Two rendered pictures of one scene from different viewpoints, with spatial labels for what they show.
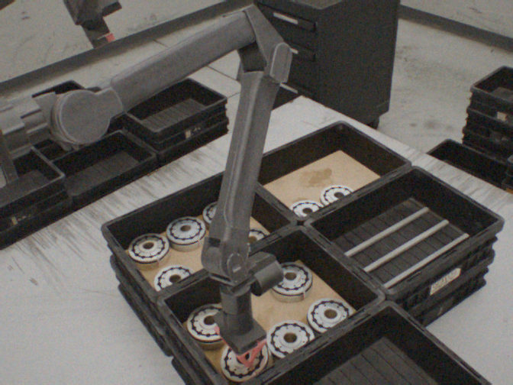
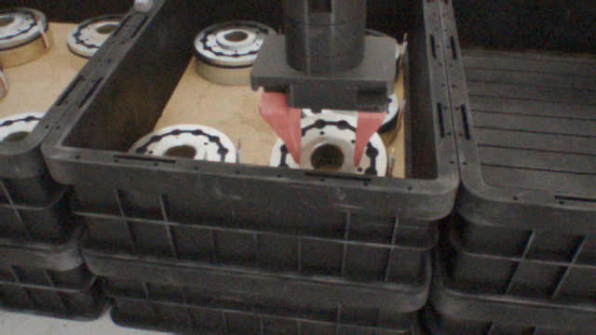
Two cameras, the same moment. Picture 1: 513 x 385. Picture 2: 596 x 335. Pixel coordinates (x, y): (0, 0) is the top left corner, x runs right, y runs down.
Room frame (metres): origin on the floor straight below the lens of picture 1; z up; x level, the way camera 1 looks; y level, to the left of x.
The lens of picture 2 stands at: (0.53, 0.33, 1.18)
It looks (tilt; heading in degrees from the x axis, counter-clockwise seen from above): 42 degrees down; 311
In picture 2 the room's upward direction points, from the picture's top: straight up
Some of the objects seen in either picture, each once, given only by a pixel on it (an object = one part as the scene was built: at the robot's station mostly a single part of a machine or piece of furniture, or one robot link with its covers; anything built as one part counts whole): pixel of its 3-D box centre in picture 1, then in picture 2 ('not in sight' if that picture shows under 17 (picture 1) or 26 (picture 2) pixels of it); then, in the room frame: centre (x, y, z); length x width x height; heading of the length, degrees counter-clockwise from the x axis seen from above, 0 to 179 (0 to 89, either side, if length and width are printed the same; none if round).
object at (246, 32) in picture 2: (290, 276); (236, 37); (0.97, -0.07, 0.86); 0.05 x 0.05 x 0.01
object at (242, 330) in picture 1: (237, 317); (324, 32); (0.75, 0.05, 0.99); 0.10 x 0.07 x 0.07; 33
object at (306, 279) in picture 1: (290, 278); (236, 41); (0.97, -0.07, 0.86); 0.10 x 0.10 x 0.01
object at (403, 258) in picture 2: (271, 317); (283, 91); (0.85, -0.01, 0.87); 0.40 x 0.30 x 0.11; 123
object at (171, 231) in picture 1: (185, 230); not in sight; (1.16, 0.19, 0.86); 0.10 x 0.10 x 0.01
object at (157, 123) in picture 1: (179, 144); not in sight; (2.31, 0.36, 0.37); 0.40 x 0.30 x 0.45; 131
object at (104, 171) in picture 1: (106, 192); not in sight; (2.05, 0.66, 0.31); 0.40 x 0.30 x 0.34; 131
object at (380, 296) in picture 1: (270, 302); (282, 46); (0.85, -0.01, 0.92); 0.40 x 0.30 x 0.02; 123
